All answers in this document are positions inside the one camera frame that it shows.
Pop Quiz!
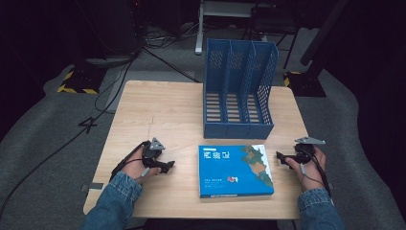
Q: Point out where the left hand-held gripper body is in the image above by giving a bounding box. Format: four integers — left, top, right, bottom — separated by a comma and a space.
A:
141, 137, 167, 169

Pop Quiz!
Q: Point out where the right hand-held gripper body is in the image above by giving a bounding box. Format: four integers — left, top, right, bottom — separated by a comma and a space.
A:
293, 136, 327, 165

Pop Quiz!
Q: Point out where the blue book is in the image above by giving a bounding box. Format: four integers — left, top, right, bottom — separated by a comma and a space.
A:
197, 144, 276, 199

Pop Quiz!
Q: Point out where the blue plastic file rack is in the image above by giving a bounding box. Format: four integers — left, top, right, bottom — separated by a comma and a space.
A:
202, 37, 280, 141

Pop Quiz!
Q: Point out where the person's left hand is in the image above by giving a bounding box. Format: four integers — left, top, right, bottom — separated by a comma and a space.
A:
121, 146, 163, 185

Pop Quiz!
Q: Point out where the person's right hand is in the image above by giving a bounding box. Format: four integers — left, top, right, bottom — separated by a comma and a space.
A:
284, 146, 327, 193

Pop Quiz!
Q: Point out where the black base with yellow stripes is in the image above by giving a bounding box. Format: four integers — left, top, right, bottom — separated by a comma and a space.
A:
282, 70, 327, 99
56, 64, 108, 96

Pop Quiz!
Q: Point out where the grey tape strip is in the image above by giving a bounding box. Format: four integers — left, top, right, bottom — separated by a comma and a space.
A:
80, 181, 105, 193

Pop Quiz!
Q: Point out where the black tape floor mark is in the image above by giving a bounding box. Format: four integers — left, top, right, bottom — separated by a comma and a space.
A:
78, 116, 99, 135

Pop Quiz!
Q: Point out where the white metal stand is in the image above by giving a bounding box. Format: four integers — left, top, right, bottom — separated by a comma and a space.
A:
194, 0, 266, 56

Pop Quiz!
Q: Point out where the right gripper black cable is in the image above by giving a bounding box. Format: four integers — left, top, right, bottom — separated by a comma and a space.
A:
300, 149, 333, 198

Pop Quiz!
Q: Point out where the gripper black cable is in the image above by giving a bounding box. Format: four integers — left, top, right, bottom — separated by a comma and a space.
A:
300, 149, 333, 198
109, 140, 151, 183

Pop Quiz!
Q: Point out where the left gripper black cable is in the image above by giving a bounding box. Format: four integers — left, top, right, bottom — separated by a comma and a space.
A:
109, 140, 151, 183

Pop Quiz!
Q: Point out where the long black floor cable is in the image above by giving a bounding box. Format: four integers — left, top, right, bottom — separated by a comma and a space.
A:
0, 52, 138, 221

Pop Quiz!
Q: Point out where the black slanted post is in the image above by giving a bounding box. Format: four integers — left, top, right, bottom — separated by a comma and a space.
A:
299, 0, 350, 67

